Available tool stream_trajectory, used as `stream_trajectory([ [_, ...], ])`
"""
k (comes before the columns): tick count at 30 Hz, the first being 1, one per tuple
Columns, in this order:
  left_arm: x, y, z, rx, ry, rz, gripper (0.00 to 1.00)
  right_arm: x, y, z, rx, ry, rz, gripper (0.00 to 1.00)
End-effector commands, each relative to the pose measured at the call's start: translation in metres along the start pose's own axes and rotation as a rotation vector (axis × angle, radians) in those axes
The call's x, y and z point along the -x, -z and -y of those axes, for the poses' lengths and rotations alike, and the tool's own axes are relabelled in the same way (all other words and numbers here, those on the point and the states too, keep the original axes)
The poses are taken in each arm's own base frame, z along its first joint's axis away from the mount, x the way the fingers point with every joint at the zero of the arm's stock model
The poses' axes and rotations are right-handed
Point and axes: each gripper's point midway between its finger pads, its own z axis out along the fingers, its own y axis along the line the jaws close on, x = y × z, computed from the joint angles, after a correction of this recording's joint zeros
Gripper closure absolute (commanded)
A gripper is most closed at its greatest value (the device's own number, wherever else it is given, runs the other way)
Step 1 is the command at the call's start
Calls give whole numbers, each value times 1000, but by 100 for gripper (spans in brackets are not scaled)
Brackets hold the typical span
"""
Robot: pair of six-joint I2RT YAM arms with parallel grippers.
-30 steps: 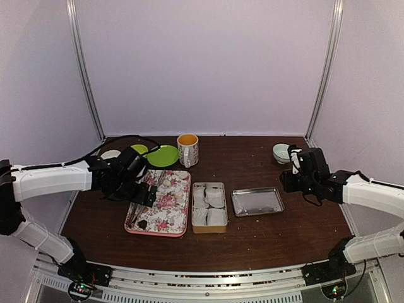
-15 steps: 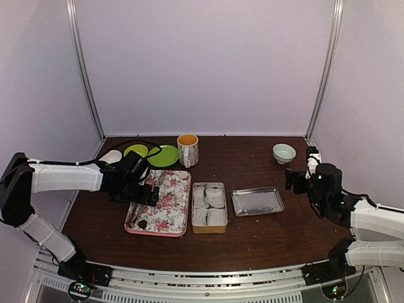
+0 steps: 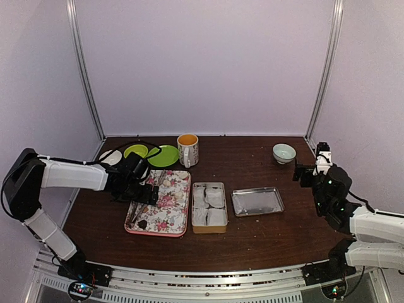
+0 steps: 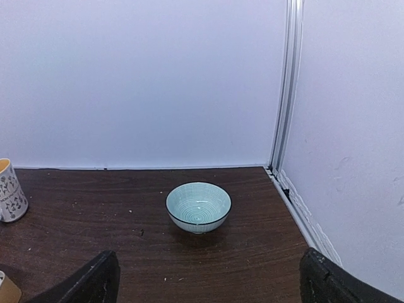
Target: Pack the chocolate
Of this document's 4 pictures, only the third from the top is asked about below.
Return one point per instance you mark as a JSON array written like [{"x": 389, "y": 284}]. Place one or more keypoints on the dark blue white bowl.
[{"x": 111, "y": 157}]

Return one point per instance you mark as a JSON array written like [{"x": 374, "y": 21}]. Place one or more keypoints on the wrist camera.
[
  {"x": 138, "y": 168},
  {"x": 323, "y": 158}
]

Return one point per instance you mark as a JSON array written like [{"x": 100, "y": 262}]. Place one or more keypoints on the tan chocolate tin box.
[{"x": 209, "y": 208}]

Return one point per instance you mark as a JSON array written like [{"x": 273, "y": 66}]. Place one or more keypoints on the dark chocolate piece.
[{"x": 142, "y": 224}]

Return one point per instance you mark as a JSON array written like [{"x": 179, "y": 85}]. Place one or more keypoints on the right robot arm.
[{"x": 298, "y": 235}]

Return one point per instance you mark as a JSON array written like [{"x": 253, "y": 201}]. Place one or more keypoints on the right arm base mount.
[{"x": 331, "y": 274}]

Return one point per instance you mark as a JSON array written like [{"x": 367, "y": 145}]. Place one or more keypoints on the floral mug orange inside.
[{"x": 188, "y": 146}]

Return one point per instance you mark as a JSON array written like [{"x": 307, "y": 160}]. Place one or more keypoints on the metal tongs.
[{"x": 139, "y": 207}]

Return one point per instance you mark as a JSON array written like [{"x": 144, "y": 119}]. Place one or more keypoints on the floral rectangular tray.
[{"x": 169, "y": 217}]

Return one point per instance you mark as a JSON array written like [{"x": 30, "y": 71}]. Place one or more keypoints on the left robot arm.
[{"x": 34, "y": 176}]

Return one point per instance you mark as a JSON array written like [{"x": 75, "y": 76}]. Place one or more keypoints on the tan tin lid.
[{"x": 257, "y": 201}]

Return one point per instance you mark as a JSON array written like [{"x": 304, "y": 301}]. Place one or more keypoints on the pale celadon small bowl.
[{"x": 283, "y": 153}]

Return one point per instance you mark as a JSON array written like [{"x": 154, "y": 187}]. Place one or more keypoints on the aluminium front rail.
[{"x": 284, "y": 284}]

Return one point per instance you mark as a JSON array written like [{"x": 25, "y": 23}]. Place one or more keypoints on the green plastic plate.
[{"x": 164, "y": 156}]

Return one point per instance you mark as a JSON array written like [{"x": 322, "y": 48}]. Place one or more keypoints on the left aluminium corner post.
[{"x": 82, "y": 68}]

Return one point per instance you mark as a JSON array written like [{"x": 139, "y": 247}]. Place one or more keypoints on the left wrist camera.
[{"x": 138, "y": 168}]

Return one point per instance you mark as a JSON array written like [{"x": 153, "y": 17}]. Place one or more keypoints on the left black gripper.
[{"x": 145, "y": 198}]

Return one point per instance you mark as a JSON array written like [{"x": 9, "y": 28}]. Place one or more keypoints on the right aluminium corner post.
[{"x": 334, "y": 36}]

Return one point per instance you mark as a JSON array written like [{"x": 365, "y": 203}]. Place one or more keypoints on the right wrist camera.
[{"x": 323, "y": 158}]

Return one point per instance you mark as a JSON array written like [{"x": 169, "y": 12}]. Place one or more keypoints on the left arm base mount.
[{"x": 86, "y": 277}]

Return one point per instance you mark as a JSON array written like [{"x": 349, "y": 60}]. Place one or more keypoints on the white round chocolate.
[{"x": 183, "y": 175}]

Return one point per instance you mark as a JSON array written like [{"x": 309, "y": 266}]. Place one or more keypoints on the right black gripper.
[{"x": 299, "y": 168}]

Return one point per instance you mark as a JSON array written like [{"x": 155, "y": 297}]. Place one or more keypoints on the aluminium corner post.
[
  {"x": 82, "y": 68},
  {"x": 334, "y": 36}
]

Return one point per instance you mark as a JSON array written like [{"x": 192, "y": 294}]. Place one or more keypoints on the green plastic bowl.
[{"x": 138, "y": 149}]

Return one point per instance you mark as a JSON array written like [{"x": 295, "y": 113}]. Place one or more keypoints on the white heart chocolate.
[{"x": 178, "y": 195}]

